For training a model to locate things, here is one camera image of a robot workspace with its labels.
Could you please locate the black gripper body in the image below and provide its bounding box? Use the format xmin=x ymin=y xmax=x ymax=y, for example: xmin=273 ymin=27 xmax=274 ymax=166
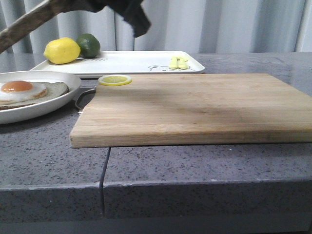
xmin=85 ymin=0 xmax=152 ymax=39

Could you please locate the white bread slice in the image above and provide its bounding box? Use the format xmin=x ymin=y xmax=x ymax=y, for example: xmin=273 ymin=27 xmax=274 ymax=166
xmin=0 ymin=0 xmax=98 ymax=55

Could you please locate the white round plate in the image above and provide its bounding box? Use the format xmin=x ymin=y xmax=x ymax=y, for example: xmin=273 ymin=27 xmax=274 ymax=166
xmin=0 ymin=71 xmax=81 ymax=124

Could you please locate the white rectangular tray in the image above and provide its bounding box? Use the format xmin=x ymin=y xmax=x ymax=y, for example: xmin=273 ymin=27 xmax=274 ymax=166
xmin=31 ymin=51 xmax=205 ymax=79

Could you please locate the bottom bread slice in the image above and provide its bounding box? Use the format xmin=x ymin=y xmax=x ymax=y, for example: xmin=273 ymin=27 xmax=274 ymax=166
xmin=0 ymin=82 xmax=69 ymax=111

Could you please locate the green lime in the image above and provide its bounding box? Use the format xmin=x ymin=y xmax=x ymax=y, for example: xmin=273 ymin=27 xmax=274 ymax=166
xmin=76 ymin=33 xmax=100 ymax=59

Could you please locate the grey curtain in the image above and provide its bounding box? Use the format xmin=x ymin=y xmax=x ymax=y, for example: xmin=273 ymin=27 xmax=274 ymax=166
xmin=7 ymin=0 xmax=312 ymax=54

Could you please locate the lemon slice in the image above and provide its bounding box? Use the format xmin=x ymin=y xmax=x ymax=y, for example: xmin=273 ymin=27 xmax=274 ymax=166
xmin=98 ymin=75 xmax=132 ymax=86

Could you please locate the yellow lemon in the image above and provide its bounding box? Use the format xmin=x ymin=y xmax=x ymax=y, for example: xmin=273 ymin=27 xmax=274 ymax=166
xmin=43 ymin=37 xmax=80 ymax=64

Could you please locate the wooden cutting board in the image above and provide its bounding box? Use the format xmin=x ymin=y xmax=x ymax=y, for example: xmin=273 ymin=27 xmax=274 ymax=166
xmin=70 ymin=74 xmax=312 ymax=148

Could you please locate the fried egg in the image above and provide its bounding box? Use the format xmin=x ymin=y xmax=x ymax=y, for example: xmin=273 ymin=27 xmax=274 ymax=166
xmin=0 ymin=80 xmax=47 ymax=105

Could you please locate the metal cutting board handle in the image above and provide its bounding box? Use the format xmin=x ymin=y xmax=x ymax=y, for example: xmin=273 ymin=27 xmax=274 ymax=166
xmin=75 ymin=86 xmax=96 ymax=115

